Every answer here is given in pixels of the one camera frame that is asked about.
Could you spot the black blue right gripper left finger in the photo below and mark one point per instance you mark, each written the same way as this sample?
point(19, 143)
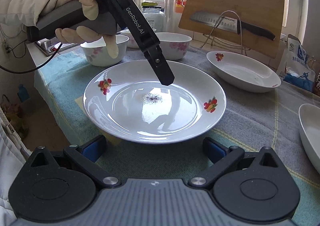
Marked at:
point(58, 185)

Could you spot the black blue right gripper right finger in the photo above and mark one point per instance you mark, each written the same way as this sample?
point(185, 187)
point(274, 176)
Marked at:
point(252, 187)

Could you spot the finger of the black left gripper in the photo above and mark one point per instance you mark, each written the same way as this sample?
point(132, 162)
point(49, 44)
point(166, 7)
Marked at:
point(159, 65)

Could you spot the white bowl pink flowers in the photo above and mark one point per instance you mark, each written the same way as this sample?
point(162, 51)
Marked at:
point(97, 54)
point(174, 45)

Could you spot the round white plate fruit print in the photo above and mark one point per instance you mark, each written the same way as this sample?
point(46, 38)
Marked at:
point(127, 101)

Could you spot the oval white dish fruit print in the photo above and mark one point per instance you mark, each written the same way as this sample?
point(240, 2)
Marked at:
point(243, 72)

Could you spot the left hand in white glove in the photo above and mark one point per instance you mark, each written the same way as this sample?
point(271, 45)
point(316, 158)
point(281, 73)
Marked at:
point(84, 34)

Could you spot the stack of clear plastic cups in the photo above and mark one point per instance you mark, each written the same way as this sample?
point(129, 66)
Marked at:
point(168, 22)

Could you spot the large glass jar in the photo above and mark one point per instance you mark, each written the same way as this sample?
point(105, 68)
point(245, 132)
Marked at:
point(153, 14)

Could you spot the grey blue checked cloth mat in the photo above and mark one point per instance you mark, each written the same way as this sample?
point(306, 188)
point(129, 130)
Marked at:
point(251, 121)

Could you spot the bamboo cutting board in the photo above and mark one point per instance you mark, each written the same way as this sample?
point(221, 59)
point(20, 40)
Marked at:
point(267, 14)

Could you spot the white blue plastic bag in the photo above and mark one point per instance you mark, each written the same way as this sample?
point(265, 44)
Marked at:
point(294, 66)

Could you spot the metal wire board rack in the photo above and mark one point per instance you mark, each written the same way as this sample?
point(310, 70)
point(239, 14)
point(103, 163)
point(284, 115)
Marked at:
point(224, 39)

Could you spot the santoku knife black handle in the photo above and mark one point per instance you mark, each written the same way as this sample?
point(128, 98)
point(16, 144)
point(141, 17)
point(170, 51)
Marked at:
point(230, 24)

